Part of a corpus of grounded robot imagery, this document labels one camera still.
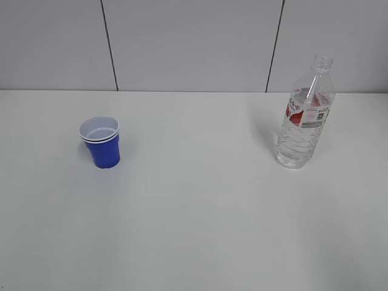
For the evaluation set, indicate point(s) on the white-rimmed paper cup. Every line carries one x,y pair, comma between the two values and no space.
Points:
99,128

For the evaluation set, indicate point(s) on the clear Wahaha water bottle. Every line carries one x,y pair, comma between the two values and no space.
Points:
307,110

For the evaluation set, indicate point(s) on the blue paper cup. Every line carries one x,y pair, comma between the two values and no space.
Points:
106,153

